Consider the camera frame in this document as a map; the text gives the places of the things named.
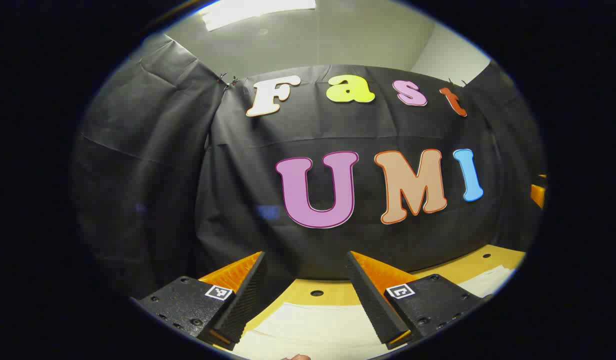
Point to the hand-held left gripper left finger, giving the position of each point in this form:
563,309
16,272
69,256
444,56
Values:
243,305

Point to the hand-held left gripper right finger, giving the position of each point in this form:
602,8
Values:
375,305

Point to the ceiling light panel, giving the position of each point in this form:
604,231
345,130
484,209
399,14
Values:
253,10

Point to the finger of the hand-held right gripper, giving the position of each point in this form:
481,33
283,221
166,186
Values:
538,195

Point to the white jeans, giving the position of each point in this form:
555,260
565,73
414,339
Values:
313,325

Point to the black backdrop cloth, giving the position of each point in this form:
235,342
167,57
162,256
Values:
238,175

